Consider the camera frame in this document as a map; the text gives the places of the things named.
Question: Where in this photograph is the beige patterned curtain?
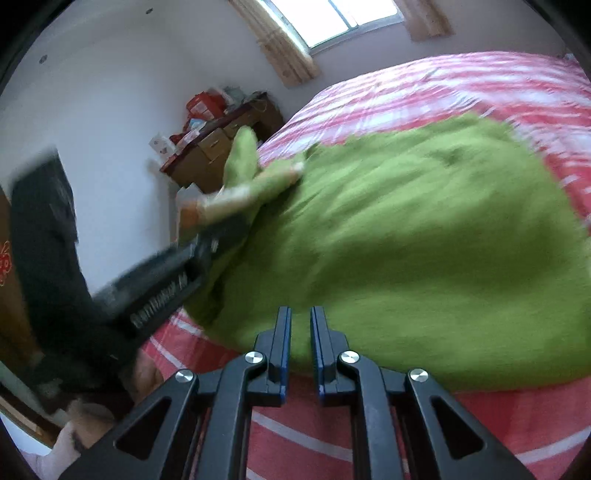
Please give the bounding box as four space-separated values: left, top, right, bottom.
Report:
394 0 455 42
228 0 321 88

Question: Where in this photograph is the green orange striped knit sweater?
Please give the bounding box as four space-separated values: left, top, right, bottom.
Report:
178 113 589 393

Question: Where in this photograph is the brown wooden desk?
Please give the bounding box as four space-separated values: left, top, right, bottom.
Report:
159 91 284 195

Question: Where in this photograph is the person's left forearm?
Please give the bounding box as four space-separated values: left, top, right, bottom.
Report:
21 401 116 480

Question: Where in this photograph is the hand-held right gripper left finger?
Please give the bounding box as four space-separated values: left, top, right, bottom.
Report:
58 305 293 480

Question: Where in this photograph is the wooden door with red decoration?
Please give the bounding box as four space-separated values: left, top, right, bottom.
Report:
0 185 40 367

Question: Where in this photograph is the person's left hand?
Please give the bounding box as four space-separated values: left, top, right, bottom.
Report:
133 356 165 403

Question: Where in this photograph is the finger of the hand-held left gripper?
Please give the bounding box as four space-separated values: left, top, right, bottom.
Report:
180 210 253 264

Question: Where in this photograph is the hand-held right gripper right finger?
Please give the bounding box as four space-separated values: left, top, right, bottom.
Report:
310 305 539 480

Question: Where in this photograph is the white card box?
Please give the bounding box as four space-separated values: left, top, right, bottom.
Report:
148 134 178 161

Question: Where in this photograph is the bed with red plaid sheet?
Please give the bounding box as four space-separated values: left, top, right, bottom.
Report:
139 51 591 480

